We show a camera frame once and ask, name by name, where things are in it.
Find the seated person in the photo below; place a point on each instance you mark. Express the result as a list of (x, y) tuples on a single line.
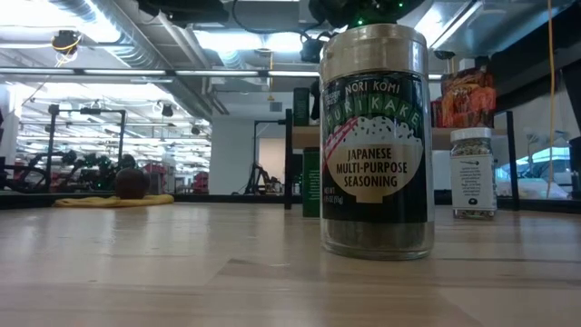
[(128, 160)]

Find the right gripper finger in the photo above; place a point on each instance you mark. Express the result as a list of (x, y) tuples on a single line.
[(316, 100)]

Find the background robot station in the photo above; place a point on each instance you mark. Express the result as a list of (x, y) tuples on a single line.
[(86, 175)]

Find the long LED light bar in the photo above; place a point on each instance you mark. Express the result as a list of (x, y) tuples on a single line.
[(127, 72)]

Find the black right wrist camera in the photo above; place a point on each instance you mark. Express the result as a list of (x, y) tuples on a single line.
[(312, 49)]

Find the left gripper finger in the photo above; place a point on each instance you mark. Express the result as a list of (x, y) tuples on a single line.
[(181, 9)]

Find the dark red apple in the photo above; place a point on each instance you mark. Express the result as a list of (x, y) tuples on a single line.
[(131, 184)]

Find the black aluminium table frame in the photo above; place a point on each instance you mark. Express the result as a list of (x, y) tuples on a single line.
[(27, 201)]

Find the white-lidded glass spice jar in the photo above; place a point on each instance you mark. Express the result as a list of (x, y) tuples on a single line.
[(473, 181)]

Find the dark green spice tin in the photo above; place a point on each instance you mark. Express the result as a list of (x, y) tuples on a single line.
[(302, 106), (311, 181)]

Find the dark orange printed spice packet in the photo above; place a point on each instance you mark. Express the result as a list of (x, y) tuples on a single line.
[(458, 100)]

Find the black background rig frame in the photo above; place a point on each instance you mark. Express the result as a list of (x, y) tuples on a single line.
[(51, 145), (272, 121)]

